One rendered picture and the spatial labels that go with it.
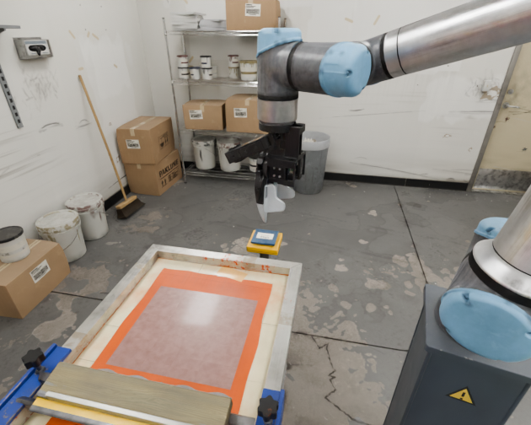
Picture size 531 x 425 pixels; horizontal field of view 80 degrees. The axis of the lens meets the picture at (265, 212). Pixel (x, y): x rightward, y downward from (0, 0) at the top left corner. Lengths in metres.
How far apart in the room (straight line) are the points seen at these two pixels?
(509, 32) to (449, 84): 3.62
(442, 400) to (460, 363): 0.12
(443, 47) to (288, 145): 0.28
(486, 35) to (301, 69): 0.25
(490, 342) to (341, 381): 1.58
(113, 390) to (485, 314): 0.70
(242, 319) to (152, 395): 0.35
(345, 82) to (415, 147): 3.79
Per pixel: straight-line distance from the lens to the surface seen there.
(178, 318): 1.05
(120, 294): 1.13
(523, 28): 0.58
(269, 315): 1.02
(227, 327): 1.00
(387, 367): 2.19
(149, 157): 3.83
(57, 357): 1.02
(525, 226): 0.48
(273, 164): 0.62
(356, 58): 0.51
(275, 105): 0.58
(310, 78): 0.53
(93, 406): 0.81
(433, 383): 0.81
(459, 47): 0.59
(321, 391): 2.02
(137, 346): 1.02
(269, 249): 1.28
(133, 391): 0.81
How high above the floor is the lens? 1.71
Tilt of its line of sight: 30 degrees down
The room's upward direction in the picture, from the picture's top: straight up
